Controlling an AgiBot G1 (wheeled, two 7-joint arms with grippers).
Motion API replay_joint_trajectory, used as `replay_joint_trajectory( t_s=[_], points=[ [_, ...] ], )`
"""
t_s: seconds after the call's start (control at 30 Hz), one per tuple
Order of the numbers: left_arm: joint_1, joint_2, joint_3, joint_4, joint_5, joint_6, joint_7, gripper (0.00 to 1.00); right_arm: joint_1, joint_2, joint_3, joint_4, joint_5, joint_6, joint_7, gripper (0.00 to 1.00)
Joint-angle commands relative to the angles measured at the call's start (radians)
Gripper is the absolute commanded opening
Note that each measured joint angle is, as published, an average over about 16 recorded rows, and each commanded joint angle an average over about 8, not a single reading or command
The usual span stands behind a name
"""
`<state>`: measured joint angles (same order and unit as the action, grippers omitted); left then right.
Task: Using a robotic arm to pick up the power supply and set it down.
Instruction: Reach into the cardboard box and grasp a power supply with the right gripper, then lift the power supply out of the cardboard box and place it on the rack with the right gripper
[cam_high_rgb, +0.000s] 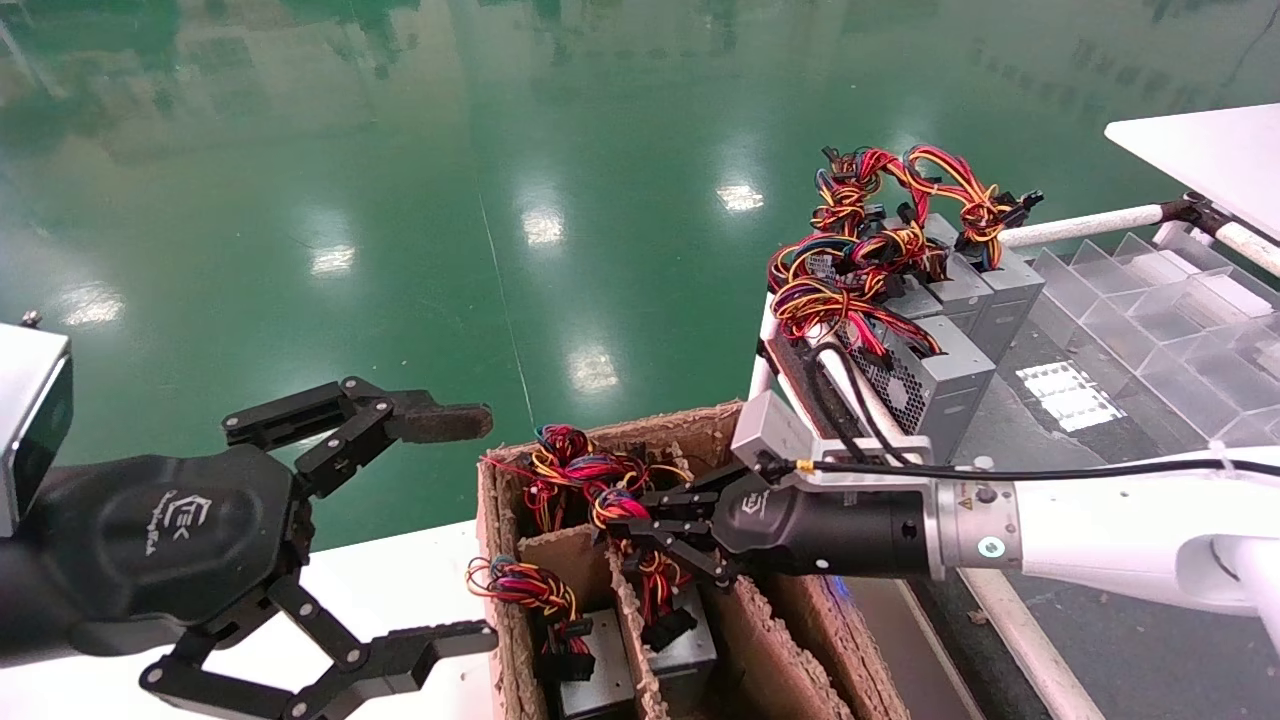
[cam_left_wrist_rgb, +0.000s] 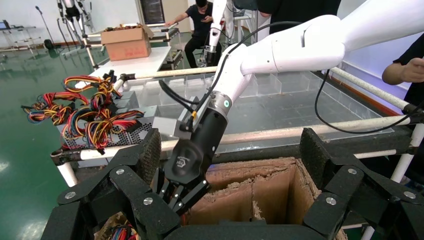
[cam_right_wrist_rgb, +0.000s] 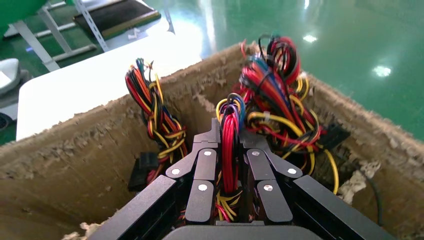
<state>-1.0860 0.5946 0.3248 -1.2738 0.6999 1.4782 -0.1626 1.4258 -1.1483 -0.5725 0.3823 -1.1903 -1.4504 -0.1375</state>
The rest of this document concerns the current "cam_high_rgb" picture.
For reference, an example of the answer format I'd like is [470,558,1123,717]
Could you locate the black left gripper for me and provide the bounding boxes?
[0,447,498,720]

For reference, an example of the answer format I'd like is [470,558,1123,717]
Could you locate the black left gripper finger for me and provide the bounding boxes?
[222,377,494,501]

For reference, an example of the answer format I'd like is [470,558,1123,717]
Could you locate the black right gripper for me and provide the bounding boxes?
[605,470,936,589]

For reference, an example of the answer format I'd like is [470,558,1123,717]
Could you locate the power supply with colourful wires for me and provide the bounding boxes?
[483,423,721,706]
[467,555,641,720]

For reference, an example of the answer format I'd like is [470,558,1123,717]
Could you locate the worn cardboard box with dividers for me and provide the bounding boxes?
[475,400,911,720]

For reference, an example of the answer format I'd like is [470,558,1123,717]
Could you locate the grey mesh-sided power supply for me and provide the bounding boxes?
[768,240,998,466]

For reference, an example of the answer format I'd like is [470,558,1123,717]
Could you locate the clear acrylic divider tray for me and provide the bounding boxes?
[1030,232,1280,451]

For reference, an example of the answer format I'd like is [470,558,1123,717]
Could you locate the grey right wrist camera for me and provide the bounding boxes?
[730,390,816,479]

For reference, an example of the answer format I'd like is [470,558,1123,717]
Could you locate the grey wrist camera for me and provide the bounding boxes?
[0,320,73,536]
[730,390,816,479]

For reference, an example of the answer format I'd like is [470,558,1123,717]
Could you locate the grey power supply with wires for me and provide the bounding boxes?
[810,150,996,341]
[905,145,1046,363]

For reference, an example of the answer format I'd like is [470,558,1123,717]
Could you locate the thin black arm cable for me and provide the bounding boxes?
[790,450,1280,481]

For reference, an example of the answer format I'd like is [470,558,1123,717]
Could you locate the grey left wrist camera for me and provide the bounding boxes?
[0,320,73,536]

